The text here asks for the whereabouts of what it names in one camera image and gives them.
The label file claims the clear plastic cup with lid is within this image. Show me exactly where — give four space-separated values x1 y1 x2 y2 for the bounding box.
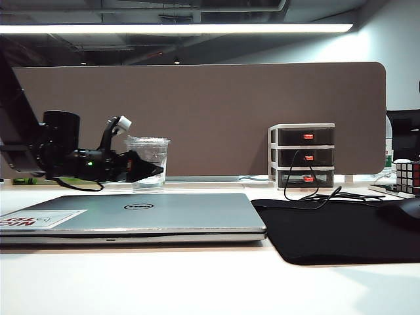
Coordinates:
123 135 172 193

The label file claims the black fabric mouse pad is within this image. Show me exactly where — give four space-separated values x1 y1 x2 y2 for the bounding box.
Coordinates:
250 198 420 266

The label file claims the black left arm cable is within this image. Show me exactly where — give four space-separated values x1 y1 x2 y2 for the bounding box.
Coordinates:
53 176 105 192

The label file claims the long white ceiling light strip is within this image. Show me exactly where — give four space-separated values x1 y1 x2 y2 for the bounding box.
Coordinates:
0 22 355 34

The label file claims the white desktop drawer organizer frame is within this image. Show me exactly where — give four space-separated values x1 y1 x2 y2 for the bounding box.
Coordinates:
267 123 336 192

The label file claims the brown fabric desk divider panel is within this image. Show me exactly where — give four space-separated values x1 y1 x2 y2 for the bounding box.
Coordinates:
0 62 388 179

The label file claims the Rubik's cube puzzle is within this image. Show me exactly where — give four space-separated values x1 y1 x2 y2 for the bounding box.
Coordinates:
394 158 420 198

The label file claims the dark translucent drawer red handle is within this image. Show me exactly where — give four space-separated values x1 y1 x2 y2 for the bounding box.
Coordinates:
278 169 335 188
278 127 335 146
278 149 335 167

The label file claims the thin white cable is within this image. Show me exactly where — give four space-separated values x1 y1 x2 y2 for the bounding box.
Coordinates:
371 167 398 185

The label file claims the black wired computer mouse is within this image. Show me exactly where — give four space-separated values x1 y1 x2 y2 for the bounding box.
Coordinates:
376 198 420 227

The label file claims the black background monitor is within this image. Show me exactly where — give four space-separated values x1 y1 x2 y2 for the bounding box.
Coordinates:
387 110 420 163

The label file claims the white red sticker on laptop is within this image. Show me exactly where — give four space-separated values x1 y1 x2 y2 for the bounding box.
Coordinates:
0 209 89 229

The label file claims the clear bottle with green label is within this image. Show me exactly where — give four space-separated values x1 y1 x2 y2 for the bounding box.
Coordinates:
385 114 395 172

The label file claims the silver closed Dell laptop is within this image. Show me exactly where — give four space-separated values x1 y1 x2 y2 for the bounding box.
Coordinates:
0 192 268 245

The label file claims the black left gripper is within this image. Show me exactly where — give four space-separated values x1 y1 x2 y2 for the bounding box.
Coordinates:
73 147 165 184

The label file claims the thin black mouse cable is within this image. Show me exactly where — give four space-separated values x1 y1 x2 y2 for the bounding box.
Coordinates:
283 149 387 211

